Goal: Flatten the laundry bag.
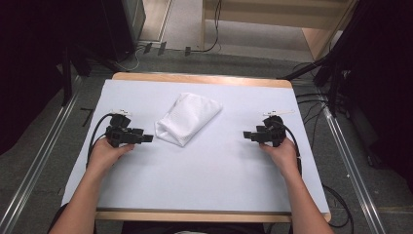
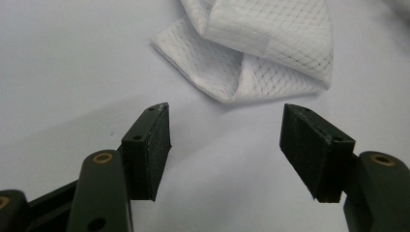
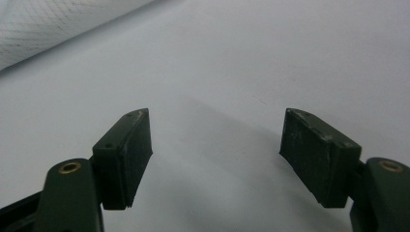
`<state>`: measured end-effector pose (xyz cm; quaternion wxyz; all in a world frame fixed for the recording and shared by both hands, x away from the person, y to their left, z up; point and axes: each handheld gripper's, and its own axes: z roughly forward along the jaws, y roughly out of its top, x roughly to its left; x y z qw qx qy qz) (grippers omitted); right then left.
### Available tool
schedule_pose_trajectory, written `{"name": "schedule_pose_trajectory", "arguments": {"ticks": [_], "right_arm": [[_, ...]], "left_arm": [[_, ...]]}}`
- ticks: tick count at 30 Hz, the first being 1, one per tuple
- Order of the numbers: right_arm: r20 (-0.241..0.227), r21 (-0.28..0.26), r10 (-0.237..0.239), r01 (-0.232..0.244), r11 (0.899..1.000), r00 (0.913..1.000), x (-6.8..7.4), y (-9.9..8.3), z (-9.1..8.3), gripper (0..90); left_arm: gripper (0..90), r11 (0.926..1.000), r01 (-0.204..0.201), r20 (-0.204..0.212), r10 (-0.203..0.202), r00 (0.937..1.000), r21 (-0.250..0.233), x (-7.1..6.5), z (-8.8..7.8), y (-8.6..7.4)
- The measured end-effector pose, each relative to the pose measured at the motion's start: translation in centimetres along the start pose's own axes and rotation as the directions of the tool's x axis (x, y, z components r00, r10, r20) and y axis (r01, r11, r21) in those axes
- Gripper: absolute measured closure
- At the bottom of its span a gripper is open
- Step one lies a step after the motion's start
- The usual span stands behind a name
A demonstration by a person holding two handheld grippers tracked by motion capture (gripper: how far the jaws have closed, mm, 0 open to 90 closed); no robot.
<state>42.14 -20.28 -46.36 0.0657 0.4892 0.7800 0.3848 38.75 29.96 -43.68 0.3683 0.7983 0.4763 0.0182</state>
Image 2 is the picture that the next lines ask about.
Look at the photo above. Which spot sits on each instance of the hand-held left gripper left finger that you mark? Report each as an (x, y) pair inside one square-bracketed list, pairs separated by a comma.
[(146, 154)]

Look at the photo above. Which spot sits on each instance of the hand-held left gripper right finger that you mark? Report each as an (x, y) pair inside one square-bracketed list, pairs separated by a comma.
[(314, 151)]

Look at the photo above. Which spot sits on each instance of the white mesh laundry bag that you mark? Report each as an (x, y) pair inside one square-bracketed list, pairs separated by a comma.
[(257, 48)]

